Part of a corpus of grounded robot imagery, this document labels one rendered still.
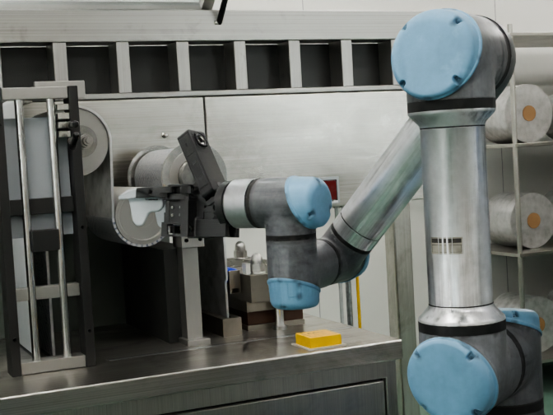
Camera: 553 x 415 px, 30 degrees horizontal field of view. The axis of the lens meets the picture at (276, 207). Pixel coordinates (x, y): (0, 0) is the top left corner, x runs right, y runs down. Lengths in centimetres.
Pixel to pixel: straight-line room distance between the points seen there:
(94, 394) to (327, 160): 108
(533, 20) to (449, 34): 476
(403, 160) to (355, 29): 128
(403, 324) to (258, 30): 97
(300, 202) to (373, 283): 402
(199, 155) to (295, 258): 23
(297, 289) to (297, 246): 6
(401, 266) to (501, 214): 244
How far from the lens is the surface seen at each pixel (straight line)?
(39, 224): 203
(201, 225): 159
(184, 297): 217
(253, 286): 223
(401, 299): 302
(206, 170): 158
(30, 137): 202
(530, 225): 542
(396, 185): 154
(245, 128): 261
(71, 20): 251
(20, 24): 248
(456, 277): 136
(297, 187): 148
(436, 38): 134
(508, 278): 595
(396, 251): 300
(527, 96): 542
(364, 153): 276
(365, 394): 213
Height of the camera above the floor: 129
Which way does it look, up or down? 3 degrees down
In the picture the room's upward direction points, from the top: 3 degrees counter-clockwise
